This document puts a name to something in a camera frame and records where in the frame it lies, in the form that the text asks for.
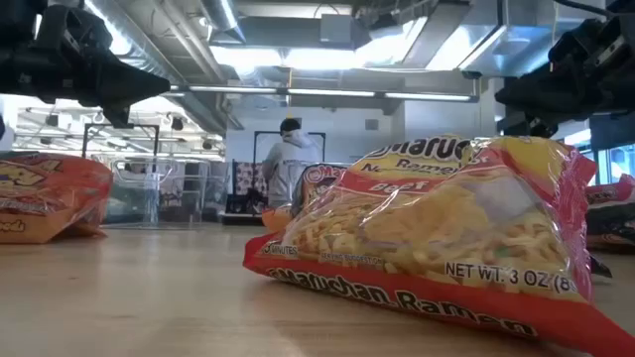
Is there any orange Saucy Noods packet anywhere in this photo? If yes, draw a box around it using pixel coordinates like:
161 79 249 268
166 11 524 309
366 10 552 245
0 151 115 245
261 163 351 234

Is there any Maruchan beef ramen packet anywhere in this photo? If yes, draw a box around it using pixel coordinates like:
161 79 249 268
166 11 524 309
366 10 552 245
583 173 635 206
242 134 635 357

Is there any black Fire noodle packet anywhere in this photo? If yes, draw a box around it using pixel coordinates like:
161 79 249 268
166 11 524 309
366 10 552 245
589 252 613 280
586 200 635 253

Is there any black metal station frame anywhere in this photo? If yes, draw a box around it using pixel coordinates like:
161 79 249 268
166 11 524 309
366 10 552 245
80 122 161 163
252 130 327 165

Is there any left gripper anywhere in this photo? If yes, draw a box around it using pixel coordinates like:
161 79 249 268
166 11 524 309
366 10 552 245
0 0 173 130

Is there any person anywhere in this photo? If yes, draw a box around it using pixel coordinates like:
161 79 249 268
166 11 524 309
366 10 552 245
261 117 324 210

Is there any long ceiling light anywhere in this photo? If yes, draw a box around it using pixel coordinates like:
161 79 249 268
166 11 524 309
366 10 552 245
168 84 478 104

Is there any dark background workstation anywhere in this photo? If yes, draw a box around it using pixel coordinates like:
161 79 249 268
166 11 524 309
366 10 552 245
223 159 272 225

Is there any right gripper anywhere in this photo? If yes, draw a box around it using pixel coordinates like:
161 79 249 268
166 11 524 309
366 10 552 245
494 0 635 140

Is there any silver air duct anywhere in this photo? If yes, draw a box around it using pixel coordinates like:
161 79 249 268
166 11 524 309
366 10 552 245
81 0 234 135

